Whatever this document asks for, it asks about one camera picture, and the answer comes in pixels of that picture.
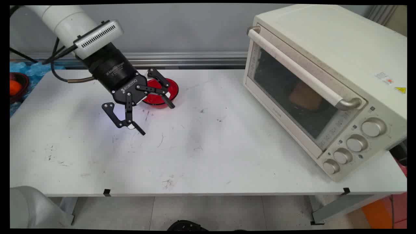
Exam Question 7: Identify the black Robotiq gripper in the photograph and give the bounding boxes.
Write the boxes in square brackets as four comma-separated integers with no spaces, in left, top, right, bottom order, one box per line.
[87,42,176,136]

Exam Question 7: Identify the red bowl with black rim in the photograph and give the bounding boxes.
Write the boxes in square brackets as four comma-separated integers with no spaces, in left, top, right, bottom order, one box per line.
[142,78,179,109]

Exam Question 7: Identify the blue plastic packaging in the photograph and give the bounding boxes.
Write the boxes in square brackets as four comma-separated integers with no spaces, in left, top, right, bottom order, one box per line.
[10,61,66,117]

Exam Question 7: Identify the dark bowl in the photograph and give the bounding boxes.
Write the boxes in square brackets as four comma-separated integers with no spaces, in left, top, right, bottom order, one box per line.
[10,72,30,105]

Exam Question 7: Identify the orange fruit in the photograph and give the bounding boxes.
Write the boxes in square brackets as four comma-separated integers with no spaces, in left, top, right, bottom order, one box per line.
[10,80,22,97]

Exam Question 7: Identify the black object on floor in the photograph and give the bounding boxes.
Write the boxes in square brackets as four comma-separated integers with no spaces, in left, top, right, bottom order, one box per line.
[167,220,209,231]

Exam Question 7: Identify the grey table leg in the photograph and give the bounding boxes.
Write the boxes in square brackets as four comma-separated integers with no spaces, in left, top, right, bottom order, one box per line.
[59,197,79,226]
[309,194,388,225]

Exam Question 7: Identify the brown bread loaf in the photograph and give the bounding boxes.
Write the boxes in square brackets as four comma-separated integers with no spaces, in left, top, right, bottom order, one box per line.
[289,81,324,111]

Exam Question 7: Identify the cream toaster oven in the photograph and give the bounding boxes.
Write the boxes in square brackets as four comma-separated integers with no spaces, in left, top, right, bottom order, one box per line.
[243,4,407,182]

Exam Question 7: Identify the large silver oven knob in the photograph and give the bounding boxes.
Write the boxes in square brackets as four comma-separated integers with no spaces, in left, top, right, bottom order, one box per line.
[361,118,387,138]

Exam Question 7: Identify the white label sticker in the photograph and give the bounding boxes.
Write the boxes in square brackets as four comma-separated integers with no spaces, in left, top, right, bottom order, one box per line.
[374,71,396,85]

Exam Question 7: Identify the grey ribbed column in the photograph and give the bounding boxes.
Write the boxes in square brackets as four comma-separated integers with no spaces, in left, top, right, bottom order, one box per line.
[367,5,399,26]

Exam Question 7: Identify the black object beside oven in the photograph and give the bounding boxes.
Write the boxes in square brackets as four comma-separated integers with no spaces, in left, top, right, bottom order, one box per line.
[389,140,407,167]

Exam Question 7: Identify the orange box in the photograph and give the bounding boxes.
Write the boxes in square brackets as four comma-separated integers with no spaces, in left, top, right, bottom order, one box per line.
[361,198,394,229]

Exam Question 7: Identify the red plastic crate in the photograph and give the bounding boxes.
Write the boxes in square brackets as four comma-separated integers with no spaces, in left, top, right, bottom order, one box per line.
[382,156,407,229]

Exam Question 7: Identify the aluminium rail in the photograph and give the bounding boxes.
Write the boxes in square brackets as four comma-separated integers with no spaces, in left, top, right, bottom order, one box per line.
[10,51,249,69]

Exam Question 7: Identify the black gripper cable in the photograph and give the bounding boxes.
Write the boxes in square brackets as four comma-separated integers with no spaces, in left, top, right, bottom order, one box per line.
[50,37,97,84]

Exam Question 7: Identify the black camera cable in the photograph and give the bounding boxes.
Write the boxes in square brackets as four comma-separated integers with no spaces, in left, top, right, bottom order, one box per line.
[42,36,79,65]

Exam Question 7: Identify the thin black background cable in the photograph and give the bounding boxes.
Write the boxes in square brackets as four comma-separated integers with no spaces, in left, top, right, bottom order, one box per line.
[10,48,39,63]

